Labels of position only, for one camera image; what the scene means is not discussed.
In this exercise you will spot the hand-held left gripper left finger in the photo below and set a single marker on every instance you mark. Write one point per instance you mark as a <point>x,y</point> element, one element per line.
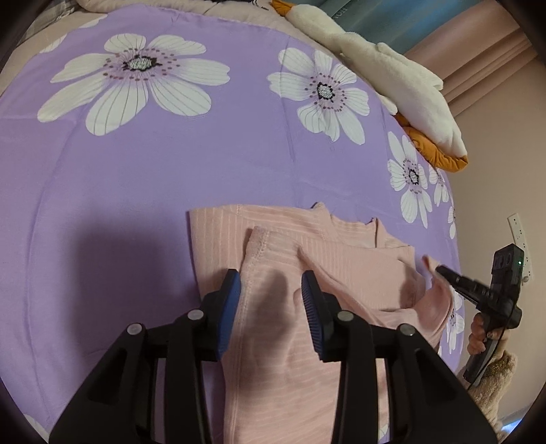
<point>228,316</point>

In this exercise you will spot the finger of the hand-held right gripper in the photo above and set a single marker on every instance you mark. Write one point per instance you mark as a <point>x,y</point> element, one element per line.
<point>463,284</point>

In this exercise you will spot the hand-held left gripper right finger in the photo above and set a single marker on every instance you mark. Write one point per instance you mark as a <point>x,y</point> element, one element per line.
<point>312,318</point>

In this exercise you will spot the pink striped knit garment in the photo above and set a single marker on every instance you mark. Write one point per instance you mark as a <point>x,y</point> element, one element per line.
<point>341,252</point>

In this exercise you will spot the person's right forearm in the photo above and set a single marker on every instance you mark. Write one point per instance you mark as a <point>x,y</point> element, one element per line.
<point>497,388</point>

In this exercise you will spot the person's right hand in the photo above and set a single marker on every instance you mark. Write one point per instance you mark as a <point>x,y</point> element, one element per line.
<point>480,335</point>

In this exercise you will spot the purple floral blanket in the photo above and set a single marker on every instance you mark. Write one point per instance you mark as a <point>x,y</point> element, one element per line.
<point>170,170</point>

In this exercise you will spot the white plush goose toy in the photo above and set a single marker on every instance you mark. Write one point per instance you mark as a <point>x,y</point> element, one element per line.
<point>409,81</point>

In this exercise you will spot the pink curtain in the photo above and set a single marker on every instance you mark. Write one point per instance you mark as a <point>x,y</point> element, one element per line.
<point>482,64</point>

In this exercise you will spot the blue printed curtain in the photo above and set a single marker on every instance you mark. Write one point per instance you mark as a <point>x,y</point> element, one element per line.
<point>405,21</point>

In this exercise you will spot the white wall socket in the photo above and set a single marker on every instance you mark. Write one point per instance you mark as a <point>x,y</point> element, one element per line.
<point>517,232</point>

